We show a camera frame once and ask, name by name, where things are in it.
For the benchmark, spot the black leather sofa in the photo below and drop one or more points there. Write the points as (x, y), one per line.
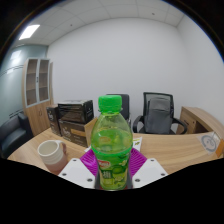
(13, 133)

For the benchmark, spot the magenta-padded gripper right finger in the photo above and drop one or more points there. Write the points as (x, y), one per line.
(149, 171)

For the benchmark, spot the orange box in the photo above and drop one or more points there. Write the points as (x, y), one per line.
(220, 150)

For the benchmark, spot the green drink bottle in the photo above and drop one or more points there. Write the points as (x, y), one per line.
(111, 146)

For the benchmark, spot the dark brown kraft carton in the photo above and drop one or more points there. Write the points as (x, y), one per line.
(71, 133)

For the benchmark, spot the grey backpack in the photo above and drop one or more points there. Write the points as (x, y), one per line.
(158, 115)

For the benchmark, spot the wooden shelf cabinet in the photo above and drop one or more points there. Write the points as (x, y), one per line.
(36, 113)

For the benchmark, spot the black mesh office chair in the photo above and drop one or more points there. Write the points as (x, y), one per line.
(176, 123)

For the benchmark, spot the small dark upright box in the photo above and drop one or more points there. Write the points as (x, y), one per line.
(53, 120)

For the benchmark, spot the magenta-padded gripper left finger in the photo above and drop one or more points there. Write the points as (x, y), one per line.
(77, 173)

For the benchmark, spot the white and brown mug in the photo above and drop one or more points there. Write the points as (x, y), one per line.
(53, 158)

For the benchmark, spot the wooden side desk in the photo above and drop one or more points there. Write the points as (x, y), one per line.
(200, 118)

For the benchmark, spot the black padded office chair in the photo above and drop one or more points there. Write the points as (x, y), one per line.
(125, 103)

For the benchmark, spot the ceiling light panel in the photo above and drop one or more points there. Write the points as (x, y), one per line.
(29, 32)

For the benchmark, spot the white sheet with round print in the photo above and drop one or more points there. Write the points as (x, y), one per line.
(208, 142)

